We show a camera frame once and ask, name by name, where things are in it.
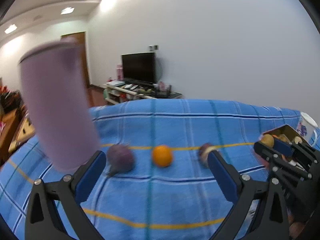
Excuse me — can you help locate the small yellow-green fruit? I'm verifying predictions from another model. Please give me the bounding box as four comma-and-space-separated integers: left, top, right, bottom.
260, 134, 274, 148

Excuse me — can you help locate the purple cut yam piece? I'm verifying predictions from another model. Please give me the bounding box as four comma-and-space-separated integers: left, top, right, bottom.
198, 142, 217, 168

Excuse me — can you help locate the purple round turnip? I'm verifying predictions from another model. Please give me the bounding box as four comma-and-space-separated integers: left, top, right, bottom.
106, 144, 135, 177

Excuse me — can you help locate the small orange tangerine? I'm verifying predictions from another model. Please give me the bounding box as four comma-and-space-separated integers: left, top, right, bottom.
152, 145, 173, 167

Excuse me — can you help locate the person's hand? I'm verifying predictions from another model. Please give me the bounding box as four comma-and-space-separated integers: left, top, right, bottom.
288, 212, 308, 239

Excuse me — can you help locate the pink metal tin box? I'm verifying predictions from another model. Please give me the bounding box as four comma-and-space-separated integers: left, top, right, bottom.
259, 125, 310, 166

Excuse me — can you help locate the white floral mug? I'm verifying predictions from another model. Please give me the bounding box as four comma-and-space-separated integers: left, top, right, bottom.
297, 112, 319, 146

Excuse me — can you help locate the wooden coffee table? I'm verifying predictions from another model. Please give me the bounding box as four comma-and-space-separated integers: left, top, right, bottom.
9, 113, 35, 154

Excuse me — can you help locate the blue plaid tablecloth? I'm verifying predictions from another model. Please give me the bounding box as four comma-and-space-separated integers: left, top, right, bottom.
0, 99, 320, 240

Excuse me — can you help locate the white tv stand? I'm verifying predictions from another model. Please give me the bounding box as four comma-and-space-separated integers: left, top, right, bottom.
103, 80, 182, 105

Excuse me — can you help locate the purple electric kettle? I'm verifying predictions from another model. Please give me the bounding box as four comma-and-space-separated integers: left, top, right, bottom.
19, 38, 100, 171

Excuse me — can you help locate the black flat television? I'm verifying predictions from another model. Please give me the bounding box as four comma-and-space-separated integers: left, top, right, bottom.
121, 52, 156, 83

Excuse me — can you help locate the brown wooden door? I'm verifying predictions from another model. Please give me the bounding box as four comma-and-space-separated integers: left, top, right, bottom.
61, 31, 91, 88

